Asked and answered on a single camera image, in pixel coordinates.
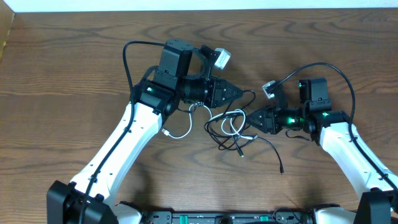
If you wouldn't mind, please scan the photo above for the white usb cable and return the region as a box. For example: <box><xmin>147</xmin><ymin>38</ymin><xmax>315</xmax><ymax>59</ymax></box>
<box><xmin>161</xmin><ymin>104</ymin><xmax>258</xmax><ymax>140</ymax></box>

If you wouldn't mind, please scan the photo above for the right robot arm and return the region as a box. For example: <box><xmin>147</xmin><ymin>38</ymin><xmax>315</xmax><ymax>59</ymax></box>
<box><xmin>246</xmin><ymin>78</ymin><xmax>397</xmax><ymax>223</ymax></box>

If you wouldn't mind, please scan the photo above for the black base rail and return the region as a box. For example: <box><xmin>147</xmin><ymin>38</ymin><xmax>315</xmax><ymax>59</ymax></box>
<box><xmin>139</xmin><ymin>209</ymin><xmax>316</xmax><ymax>224</ymax></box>

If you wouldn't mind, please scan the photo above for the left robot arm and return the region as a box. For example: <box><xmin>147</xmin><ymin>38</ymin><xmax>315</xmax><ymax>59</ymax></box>
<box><xmin>47</xmin><ymin>39</ymin><xmax>243</xmax><ymax>223</ymax></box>

